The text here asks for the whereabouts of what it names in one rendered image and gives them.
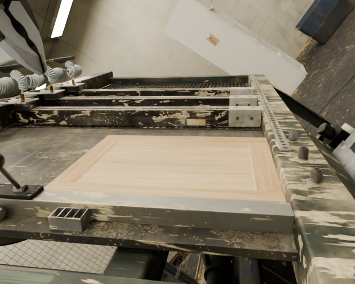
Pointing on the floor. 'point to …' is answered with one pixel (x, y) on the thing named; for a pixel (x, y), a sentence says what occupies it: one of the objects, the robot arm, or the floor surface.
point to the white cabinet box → (232, 45)
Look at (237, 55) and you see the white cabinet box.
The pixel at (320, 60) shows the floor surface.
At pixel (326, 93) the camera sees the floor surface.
